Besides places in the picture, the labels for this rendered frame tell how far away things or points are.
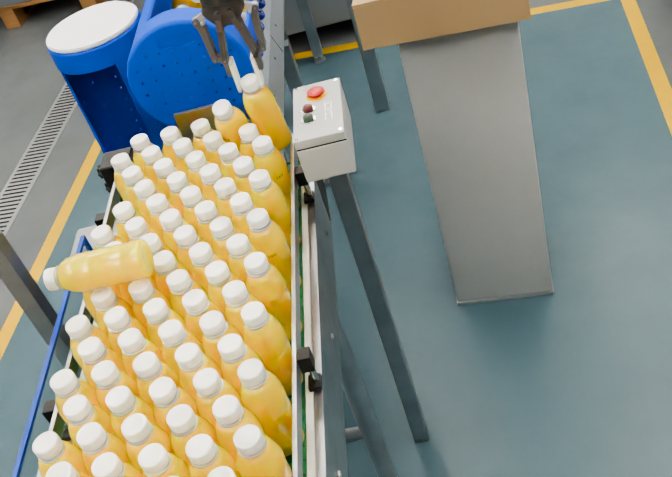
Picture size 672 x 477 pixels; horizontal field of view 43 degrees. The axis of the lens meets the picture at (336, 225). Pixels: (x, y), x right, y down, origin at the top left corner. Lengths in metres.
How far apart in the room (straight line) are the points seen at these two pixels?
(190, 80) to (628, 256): 1.51
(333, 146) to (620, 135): 1.84
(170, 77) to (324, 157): 0.50
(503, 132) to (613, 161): 0.94
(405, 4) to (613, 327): 1.16
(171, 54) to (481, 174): 0.93
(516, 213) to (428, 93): 0.48
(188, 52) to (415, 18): 0.52
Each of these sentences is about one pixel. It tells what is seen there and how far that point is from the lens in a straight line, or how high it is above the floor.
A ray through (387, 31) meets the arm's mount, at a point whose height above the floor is 1.04.
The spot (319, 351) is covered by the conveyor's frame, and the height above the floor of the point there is 0.90.
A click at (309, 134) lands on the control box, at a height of 1.10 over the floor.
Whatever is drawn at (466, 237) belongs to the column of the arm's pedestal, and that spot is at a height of 0.28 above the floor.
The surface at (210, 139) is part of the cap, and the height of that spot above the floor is 1.08.
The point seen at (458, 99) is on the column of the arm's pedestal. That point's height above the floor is 0.76.
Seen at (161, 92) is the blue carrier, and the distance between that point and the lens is 2.01.
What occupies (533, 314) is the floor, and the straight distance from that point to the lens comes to 2.67.
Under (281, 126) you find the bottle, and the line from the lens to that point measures 1.81.
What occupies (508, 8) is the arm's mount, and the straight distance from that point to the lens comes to 2.01.
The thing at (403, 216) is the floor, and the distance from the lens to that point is 3.10.
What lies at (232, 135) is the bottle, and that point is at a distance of 1.76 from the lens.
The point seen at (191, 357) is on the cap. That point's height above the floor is 1.08.
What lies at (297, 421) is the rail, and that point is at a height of 0.98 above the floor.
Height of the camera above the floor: 1.97
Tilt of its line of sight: 39 degrees down
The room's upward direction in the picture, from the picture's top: 19 degrees counter-clockwise
